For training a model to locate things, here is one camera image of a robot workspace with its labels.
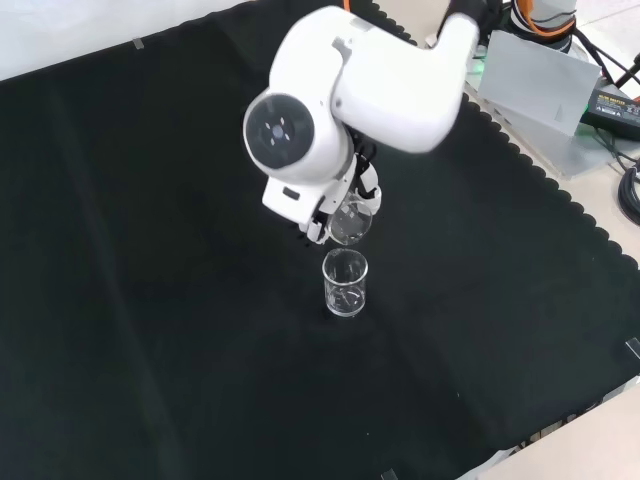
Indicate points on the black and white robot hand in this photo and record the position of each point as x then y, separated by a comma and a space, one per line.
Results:
290, 200

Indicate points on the small clear glass beaker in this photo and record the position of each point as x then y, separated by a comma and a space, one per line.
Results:
350, 227

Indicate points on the black bench cloth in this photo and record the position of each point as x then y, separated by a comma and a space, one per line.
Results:
175, 300

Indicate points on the grey tape piece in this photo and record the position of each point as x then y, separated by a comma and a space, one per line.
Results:
388, 475
633, 348
137, 44

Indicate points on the black power adapter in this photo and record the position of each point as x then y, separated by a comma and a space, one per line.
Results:
615, 107

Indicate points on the grey metal base plate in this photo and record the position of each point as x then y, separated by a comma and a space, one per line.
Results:
540, 85

